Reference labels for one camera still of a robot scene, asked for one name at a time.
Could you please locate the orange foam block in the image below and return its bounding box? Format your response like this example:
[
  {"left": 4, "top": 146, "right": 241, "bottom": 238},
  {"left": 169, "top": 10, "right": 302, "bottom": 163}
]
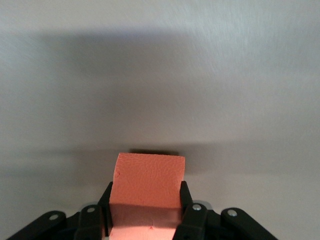
[{"left": 109, "top": 152, "right": 186, "bottom": 240}]

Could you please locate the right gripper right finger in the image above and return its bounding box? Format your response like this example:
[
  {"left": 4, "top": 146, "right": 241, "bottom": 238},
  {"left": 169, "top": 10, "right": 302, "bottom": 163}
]
[{"left": 172, "top": 180, "right": 208, "bottom": 240}]

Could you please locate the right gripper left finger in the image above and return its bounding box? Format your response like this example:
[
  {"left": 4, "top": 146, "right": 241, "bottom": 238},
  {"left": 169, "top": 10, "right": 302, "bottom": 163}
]
[{"left": 74, "top": 181, "right": 113, "bottom": 240}]

